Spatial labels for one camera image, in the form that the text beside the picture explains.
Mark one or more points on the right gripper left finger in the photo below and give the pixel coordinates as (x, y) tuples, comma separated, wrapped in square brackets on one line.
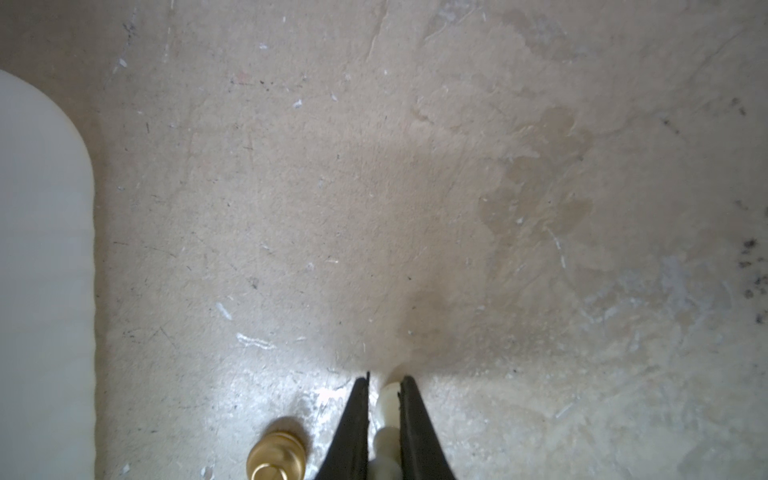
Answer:
[(347, 455)]

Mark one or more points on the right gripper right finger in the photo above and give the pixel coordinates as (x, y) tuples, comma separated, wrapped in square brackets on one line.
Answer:
[(421, 453)]

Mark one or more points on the white pawn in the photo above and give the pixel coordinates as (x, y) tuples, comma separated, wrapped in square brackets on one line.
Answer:
[(387, 463)]

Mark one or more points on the gold pawn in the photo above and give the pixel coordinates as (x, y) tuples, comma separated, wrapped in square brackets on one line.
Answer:
[(277, 455)]

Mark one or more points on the white plastic storage box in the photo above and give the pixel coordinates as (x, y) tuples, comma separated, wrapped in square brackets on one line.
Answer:
[(48, 377)]

